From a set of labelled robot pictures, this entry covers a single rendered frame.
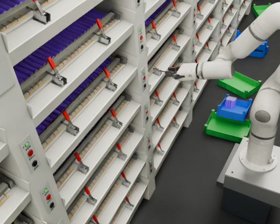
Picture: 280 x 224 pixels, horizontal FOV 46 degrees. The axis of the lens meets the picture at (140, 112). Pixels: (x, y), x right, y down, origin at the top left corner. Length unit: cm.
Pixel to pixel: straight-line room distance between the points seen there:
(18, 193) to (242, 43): 102
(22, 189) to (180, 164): 142
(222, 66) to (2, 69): 102
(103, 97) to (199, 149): 124
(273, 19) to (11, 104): 99
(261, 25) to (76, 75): 76
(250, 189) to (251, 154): 17
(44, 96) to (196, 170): 146
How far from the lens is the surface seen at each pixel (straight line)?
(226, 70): 155
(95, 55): 114
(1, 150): 89
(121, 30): 129
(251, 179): 175
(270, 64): 334
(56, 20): 94
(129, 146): 163
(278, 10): 140
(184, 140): 243
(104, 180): 150
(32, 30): 90
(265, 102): 152
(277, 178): 179
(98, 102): 125
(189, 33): 208
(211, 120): 260
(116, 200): 168
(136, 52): 140
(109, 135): 140
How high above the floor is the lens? 172
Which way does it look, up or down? 40 degrees down
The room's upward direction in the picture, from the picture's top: 5 degrees counter-clockwise
